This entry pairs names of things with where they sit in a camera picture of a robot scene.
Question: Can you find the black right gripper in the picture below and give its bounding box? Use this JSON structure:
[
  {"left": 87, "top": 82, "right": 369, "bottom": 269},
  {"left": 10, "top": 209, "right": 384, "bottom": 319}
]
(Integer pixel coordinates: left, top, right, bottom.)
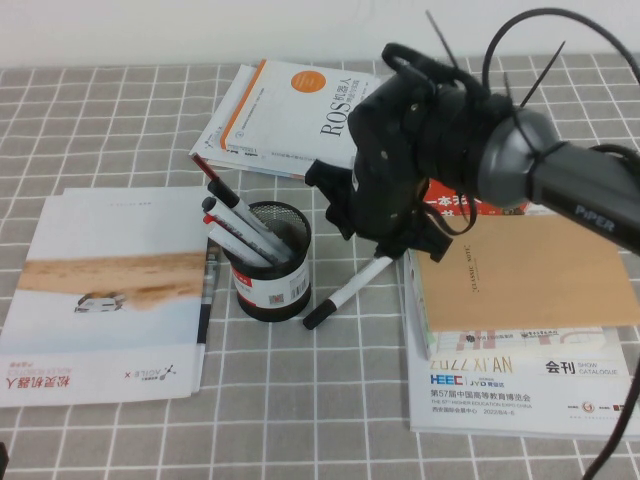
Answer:
[{"left": 303, "top": 73, "right": 455, "bottom": 263}]

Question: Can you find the black mesh pen holder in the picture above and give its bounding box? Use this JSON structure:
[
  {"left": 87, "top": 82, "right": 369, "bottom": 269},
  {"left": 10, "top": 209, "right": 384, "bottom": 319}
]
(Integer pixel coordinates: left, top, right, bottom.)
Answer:
[{"left": 219, "top": 200, "right": 312, "bottom": 324}]

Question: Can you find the thin red pen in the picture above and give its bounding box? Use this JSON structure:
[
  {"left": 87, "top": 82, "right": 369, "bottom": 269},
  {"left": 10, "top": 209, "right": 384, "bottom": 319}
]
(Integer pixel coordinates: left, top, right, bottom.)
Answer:
[{"left": 192, "top": 153, "right": 236, "bottom": 201}]

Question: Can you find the book with red band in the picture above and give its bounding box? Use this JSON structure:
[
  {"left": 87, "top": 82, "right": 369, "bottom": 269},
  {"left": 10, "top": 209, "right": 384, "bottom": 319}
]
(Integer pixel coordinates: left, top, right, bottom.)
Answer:
[{"left": 403, "top": 179, "right": 534, "bottom": 359}]

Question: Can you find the white orange ROS book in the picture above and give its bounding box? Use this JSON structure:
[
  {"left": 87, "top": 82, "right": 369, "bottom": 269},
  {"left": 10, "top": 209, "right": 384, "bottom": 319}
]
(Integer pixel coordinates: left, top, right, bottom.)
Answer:
[{"left": 219, "top": 59, "right": 382, "bottom": 177}]

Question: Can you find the brown kraft notebook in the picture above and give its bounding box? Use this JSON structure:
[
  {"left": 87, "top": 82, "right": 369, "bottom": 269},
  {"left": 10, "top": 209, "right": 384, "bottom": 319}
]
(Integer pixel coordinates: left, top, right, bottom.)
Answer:
[{"left": 412, "top": 212, "right": 640, "bottom": 334}]

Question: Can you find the AgileX brochure with desert photo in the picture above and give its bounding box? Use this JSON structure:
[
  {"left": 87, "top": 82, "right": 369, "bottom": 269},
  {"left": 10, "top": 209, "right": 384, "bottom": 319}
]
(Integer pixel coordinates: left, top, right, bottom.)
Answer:
[
  {"left": 0, "top": 195, "right": 210, "bottom": 409},
  {"left": 62, "top": 187, "right": 221, "bottom": 399}
]

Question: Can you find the white show catalogue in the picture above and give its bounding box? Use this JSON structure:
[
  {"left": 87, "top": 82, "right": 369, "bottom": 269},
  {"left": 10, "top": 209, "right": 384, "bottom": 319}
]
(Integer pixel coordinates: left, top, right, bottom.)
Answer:
[{"left": 403, "top": 202, "right": 640, "bottom": 444}]

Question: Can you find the black cable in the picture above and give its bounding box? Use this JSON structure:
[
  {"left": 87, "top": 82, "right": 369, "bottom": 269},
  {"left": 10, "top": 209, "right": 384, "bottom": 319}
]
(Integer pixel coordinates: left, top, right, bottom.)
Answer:
[{"left": 382, "top": 8, "right": 640, "bottom": 480}]

